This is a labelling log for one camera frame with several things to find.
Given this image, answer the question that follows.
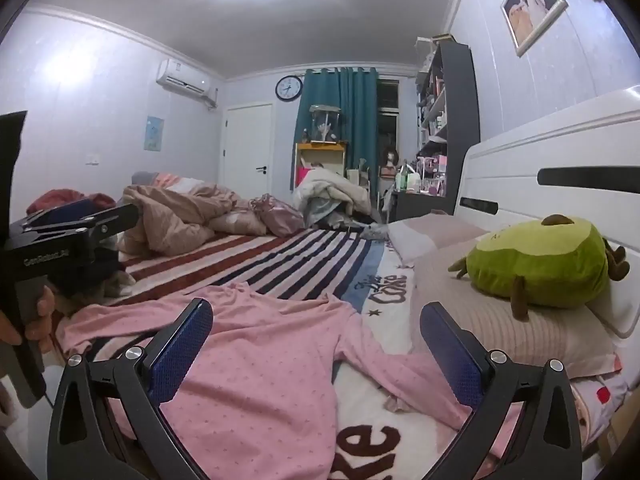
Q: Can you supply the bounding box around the red cloth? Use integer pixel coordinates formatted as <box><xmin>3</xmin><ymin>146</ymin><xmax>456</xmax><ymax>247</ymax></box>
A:
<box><xmin>26</xmin><ymin>188</ymin><xmax>118</xmax><ymax>216</ymax></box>

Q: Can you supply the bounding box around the pink striped pillow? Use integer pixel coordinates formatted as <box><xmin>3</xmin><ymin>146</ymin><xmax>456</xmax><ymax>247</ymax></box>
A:
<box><xmin>387</xmin><ymin>212</ymin><xmax>488</xmax><ymax>266</ymax></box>
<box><xmin>410</xmin><ymin>237</ymin><xmax>621</xmax><ymax>378</ymax></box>

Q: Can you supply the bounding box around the cardboard box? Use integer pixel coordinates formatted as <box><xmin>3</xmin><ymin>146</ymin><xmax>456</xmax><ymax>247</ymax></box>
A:
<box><xmin>597</xmin><ymin>422</ymin><xmax>638</xmax><ymax>458</ymax></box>

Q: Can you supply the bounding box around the yellow shelf unit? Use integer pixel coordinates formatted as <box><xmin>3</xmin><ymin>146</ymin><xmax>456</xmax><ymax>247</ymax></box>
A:
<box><xmin>292</xmin><ymin>141</ymin><xmax>348</xmax><ymax>196</ymax></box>

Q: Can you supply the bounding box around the beige quilt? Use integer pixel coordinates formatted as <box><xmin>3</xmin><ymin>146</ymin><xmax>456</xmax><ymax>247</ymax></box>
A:
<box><xmin>117</xmin><ymin>180</ymin><xmax>268</xmax><ymax>256</ymax></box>

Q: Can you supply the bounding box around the white air conditioner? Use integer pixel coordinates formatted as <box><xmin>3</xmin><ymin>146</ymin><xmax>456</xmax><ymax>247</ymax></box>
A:
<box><xmin>156</xmin><ymin>59</ymin><xmax>219</xmax><ymax>109</ymax></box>

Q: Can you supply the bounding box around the framed wall photo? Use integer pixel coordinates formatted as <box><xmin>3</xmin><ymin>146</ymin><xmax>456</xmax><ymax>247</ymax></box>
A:
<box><xmin>501</xmin><ymin>0</ymin><xmax>568</xmax><ymax>57</ymax></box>

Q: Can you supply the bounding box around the glass display case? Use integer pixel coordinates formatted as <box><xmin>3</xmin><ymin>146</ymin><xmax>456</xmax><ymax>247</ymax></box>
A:
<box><xmin>307</xmin><ymin>105</ymin><xmax>342</xmax><ymax>143</ymax></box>

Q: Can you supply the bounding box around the grey pink white quilt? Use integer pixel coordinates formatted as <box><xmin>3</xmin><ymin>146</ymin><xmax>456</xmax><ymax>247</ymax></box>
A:
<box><xmin>131</xmin><ymin>170</ymin><xmax>203</xmax><ymax>192</ymax></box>

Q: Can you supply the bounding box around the pile of white clothes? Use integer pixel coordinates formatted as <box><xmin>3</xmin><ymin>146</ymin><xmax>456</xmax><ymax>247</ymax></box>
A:
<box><xmin>292</xmin><ymin>167</ymin><xmax>373</xmax><ymax>226</ymax></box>

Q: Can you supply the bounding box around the dark bookshelf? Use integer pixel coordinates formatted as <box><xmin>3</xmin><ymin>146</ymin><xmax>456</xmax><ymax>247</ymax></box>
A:
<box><xmin>415</xmin><ymin>35</ymin><xmax>481</xmax><ymax>216</ymax></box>

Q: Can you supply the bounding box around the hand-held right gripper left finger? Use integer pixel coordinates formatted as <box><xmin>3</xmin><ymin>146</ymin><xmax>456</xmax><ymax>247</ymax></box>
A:
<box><xmin>44</xmin><ymin>297</ymin><xmax>216</xmax><ymax>480</ymax></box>

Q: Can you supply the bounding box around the wall poster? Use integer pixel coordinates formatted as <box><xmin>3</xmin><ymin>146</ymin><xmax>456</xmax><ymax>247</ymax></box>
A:
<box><xmin>144</xmin><ymin>115</ymin><xmax>165</xmax><ymax>152</ymax></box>

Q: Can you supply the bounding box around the floral bed sheet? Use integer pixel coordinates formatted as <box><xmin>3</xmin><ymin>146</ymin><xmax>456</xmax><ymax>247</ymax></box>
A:
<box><xmin>570</xmin><ymin>374</ymin><xmax>632</xmax><ymax>423</ymax></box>

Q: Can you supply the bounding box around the dark desk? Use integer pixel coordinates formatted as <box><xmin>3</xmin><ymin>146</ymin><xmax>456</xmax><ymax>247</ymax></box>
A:
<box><xmin>382</xmin><ymin>187</ymin><xmax>458</xmax><ymax>223</ymax></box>

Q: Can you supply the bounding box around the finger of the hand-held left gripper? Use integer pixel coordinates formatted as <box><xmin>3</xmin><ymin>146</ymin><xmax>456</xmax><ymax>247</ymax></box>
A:
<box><xmin>7</xmin><ymin>203</ymin><xmax>140</xmax><ymax>249</ymax></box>
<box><xmin>22</xmin><ymin>198</ymin><xmax>108</xmax><ymax>227</ymax></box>

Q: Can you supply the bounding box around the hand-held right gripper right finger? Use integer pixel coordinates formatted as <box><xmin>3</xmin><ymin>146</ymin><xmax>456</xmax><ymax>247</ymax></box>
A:
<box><xmin>419</xmin><ymin>301</ymin><xmax>586</xmax><ymax>480</ymax></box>

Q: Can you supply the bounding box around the white pillow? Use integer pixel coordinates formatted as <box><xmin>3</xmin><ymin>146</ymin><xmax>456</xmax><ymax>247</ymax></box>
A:
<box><xmin>586</xmin><ymin>247</ymin><xmax>640</xmax><ymax>339</ymax></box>

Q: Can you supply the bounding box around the window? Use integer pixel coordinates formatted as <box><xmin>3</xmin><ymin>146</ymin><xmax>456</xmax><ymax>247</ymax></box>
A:
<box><xmin>377</xmin><ymin>77</ymin><xmax>401</xmax><ymax>171</ymax></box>

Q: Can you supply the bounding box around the pink printed garment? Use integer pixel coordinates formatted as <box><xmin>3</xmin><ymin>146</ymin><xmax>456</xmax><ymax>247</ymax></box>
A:
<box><xmin>55</xmin><ymin>281</ymin><xmax>523</xmax><ymax>480</ymax></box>

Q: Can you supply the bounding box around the white door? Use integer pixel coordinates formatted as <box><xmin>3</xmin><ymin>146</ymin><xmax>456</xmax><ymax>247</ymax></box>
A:
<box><xmin>221</xmin><ymin>103</ymin><xmax>275</xmax><ymax>191</ymax></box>

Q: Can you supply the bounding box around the bed with patterned sheet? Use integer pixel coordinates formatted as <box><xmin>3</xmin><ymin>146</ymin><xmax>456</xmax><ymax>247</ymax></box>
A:
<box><xmin>42</xmin><ymin>227</ymin><xmax>531</xmax><ymax>480</ymax></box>

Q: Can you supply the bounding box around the white bed headboard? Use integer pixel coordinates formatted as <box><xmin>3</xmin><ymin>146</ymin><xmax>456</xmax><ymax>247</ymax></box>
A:
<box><xmin>452</xmin><ymin>87</ymin><xmax>640</xmax><ymax>281</ymax></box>

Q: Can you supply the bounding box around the round wall clock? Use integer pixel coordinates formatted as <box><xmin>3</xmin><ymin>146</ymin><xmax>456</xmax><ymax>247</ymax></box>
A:
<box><xmin>275</xmin><ymin>75</ymin><xmax>304</xmax><ymax>103</ymax></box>

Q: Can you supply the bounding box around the pink patterned cloth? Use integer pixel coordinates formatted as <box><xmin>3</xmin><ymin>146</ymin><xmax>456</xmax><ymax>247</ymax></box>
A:
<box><xmin>251</xmin><ymin>194</ymin><xmax>306</xmax><ymax>237</ymax></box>

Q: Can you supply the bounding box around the avocado plush toy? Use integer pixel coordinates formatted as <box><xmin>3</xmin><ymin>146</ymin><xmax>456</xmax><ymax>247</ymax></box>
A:
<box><xmin>448</xmin><ymin>215</ymin><xmax>628</xmax><ymax>322</ymax></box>

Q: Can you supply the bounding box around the teal curtain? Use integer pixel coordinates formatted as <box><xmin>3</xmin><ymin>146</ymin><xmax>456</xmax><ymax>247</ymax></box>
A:
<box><xmin>291</xmin><ymin>66</ymin><xmax>379</xmax><ymax>196</ymax></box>

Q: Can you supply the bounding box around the person's left hand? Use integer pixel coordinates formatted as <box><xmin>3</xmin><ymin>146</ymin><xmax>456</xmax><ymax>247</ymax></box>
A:
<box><xmin>0</xmin><ymin>284</ymin><xmax>57</xmax><ymax>356</ymax></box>

